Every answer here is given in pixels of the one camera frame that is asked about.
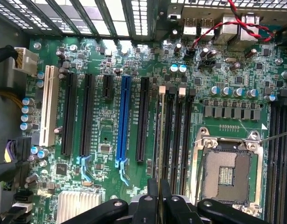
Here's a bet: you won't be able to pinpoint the black RAM slot white latches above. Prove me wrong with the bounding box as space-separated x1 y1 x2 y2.
276 93 287 224
177 86 188 187

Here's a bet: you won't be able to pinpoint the RAM memory stick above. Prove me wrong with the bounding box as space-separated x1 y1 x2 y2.
154 85 167 182

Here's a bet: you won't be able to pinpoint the silver locking lever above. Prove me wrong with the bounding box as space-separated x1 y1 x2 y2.
260 130 287 143
194 139 206 205

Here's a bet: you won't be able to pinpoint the CPU socket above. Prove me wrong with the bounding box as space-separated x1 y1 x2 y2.
191 127 266 217

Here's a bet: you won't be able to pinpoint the silver finned heatsink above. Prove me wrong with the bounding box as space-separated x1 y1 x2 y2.
56 190 106 224

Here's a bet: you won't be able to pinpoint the silver socket cover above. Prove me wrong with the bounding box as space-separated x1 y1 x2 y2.
232 202 263 217

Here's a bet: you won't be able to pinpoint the long black expansion slot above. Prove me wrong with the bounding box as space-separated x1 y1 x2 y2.
76 73 96 182
136 76 150 163
60 71 77 157

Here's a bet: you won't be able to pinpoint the blue expansion slot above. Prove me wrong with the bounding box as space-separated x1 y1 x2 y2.
114 75 133 186

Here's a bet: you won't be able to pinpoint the green motherboard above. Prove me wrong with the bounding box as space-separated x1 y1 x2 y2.
17 35 287 224

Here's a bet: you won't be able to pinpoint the short black expansion slot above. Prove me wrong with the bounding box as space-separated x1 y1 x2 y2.
102 74 114 100

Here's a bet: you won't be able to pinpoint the white expansion slot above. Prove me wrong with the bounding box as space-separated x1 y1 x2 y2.
39 64 61 148

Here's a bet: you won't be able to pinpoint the white power connector plug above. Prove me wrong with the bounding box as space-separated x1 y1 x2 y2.
13 46 39 77

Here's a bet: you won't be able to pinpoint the grey metal PC case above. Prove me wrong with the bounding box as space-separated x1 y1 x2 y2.
0 0 287 51

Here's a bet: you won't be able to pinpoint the purple wire plug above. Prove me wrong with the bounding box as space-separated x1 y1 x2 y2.
3 137 32 164

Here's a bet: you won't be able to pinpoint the thick black wire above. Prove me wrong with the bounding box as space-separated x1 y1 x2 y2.
0 161 30 185

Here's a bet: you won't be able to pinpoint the yellow black braided wires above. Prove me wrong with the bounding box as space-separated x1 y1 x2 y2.
0 90 24 110

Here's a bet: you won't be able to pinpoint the red black twisted wire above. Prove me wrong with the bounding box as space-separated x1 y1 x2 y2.
193 0 274 51

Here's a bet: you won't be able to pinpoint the black sleeved power wires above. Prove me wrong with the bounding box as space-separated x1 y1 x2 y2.
0 45 20 70

